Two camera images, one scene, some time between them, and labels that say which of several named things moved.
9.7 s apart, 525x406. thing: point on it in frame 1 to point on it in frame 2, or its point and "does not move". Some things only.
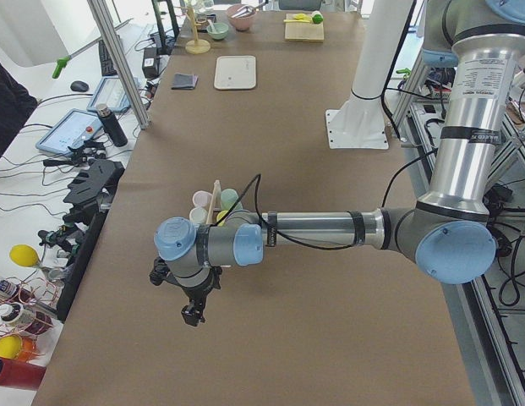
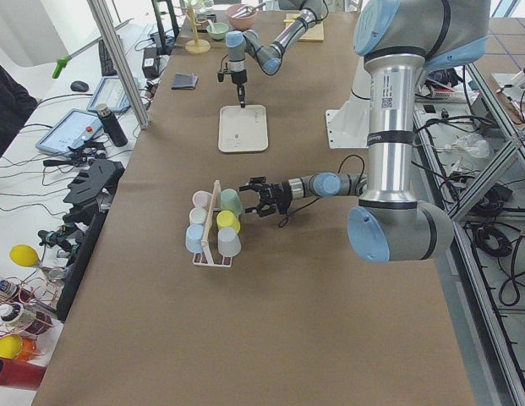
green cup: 228,196 does not move
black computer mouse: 79,86 does not move
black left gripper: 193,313 to 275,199
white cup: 198,215 does not move
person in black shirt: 12,106 does not move
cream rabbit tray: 235,73 to 243,129
